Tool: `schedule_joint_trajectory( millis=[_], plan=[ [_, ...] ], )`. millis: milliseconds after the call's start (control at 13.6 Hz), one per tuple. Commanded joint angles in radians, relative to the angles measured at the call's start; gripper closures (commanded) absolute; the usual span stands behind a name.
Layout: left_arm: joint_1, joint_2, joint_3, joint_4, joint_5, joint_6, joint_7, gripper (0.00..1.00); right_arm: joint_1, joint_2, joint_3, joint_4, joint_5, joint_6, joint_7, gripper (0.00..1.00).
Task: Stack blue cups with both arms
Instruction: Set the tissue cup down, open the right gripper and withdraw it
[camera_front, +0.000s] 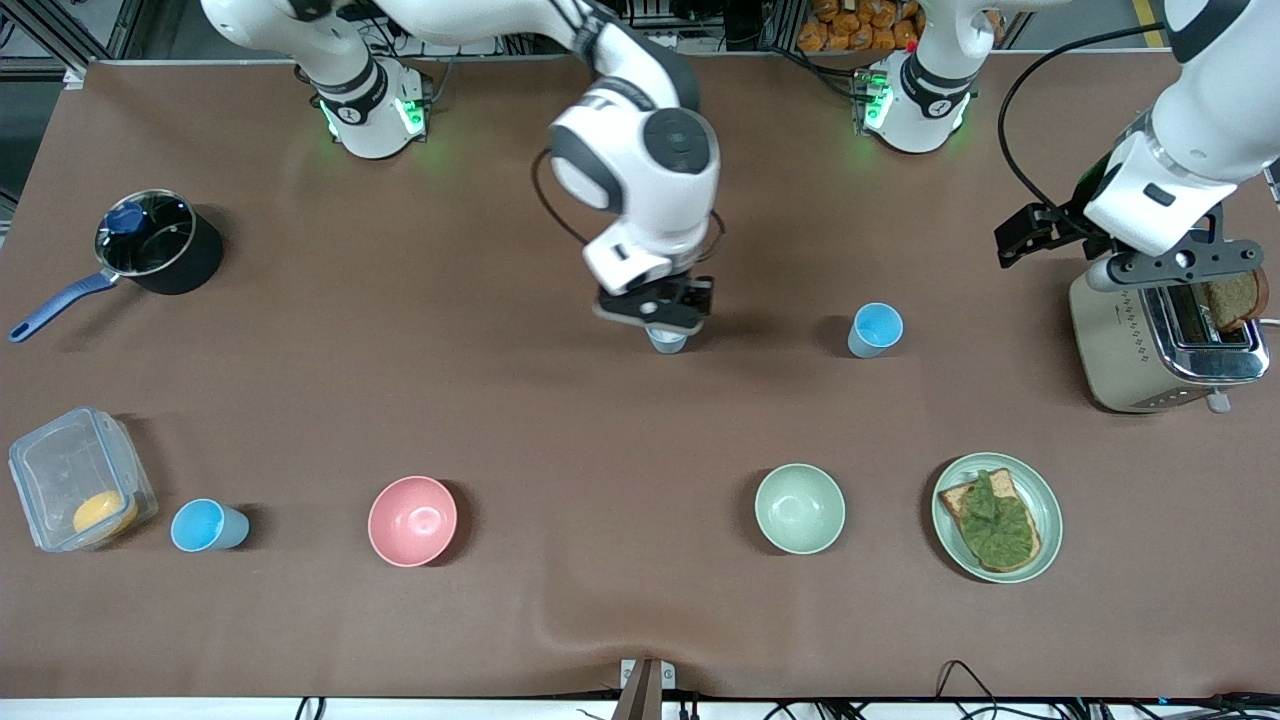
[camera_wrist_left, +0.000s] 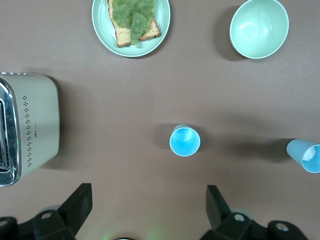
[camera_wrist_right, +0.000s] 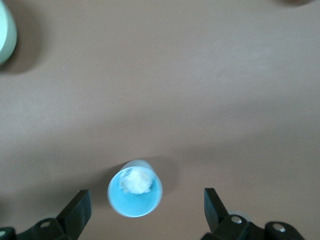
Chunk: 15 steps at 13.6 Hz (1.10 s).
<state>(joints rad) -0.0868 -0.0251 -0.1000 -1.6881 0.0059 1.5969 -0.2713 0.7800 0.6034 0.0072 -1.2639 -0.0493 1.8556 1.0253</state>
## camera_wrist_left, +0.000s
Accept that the pale green bowl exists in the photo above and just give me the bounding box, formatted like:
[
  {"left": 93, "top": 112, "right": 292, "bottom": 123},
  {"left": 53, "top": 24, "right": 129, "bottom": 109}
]
[{"left": 229, "top": 0, "right": 290, "bottom": 60}]

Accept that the brown toast slice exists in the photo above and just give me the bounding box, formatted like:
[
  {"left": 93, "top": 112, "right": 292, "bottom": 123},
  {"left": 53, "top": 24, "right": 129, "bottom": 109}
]
[{"left": 107, "top": 0, "right": 161, "bottom": 48}]

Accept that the beige chrome toaster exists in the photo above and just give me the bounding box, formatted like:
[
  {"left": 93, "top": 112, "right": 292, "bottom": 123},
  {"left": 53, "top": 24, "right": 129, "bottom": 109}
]
[{"left": 0, "top": 72, "right": 61, "bottom": 188}]

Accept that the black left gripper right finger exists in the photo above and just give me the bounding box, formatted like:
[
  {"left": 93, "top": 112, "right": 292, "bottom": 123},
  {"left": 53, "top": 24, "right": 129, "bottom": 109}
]
[{"left": 199, "top": 184, "right": 308, "bottom": 240}]

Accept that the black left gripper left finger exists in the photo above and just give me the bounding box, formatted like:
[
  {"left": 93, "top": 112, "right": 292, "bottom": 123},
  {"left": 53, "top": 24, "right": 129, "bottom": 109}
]
[{"left": 0, "top": 183, "right": 93, "bottom": 240}]

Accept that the blue plastic cup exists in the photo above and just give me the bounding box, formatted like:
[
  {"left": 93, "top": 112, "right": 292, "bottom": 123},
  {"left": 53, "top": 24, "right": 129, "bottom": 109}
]
[
  {"left": 286, "top": 138, "right": 320, "bottom": 174},
  {"left": 169, "top": 123, "right": 202, "bottom": 158}
]

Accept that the pale green plate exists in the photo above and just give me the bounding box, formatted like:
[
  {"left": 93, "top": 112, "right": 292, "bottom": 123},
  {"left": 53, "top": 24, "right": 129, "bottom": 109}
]
[{"left": 91, "top": 0, "right": 172, "bottom": 58}]

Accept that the brown table cover cloth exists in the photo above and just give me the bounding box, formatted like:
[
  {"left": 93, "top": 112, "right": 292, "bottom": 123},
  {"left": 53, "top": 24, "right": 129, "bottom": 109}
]
[{"left": 0, "top": 0, "right": 320, "bottom": 240}]

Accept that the green lettuce leaf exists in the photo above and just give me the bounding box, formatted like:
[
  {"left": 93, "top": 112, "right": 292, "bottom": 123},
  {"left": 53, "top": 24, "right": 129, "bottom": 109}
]
[{"left": 111, "top": 0, "right": 156, "bottom": 47}]

